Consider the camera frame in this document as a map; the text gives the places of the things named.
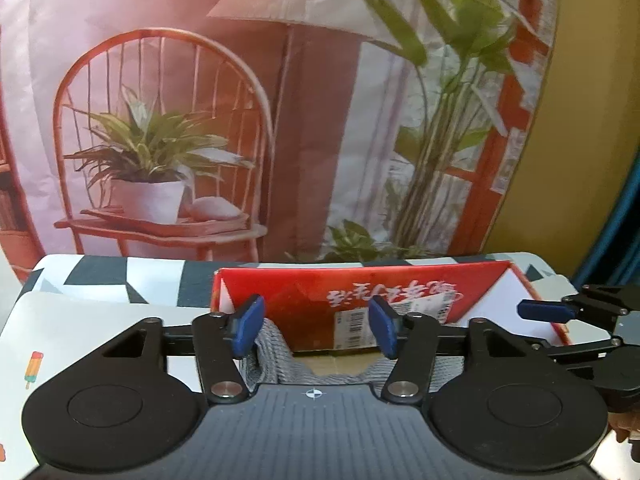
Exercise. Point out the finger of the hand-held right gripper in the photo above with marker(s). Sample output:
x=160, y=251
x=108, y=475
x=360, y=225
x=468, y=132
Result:
x=585, y=349
x=545, y=311

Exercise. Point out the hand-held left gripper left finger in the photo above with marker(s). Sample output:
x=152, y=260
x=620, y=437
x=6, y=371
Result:
x=247, y=322

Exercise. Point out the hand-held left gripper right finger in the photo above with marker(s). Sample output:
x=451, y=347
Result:
x=384, y=325

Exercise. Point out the grey knitted cloth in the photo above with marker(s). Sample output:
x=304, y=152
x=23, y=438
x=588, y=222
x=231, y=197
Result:
x=272, y=355

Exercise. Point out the red cardboard box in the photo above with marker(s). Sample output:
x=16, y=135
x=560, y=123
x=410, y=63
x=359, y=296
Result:
x=300, y=300

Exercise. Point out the person's right hand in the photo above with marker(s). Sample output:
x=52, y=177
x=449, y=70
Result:
x=625, y=427

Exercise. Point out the black white geometric tablecloth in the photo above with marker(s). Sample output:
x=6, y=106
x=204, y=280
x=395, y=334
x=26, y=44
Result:
x=150, y=277

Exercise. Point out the blue curtain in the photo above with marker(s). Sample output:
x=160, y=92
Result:
x=615, y=220

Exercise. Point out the printed wall backdrop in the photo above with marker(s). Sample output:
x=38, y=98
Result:
x=300, y=110

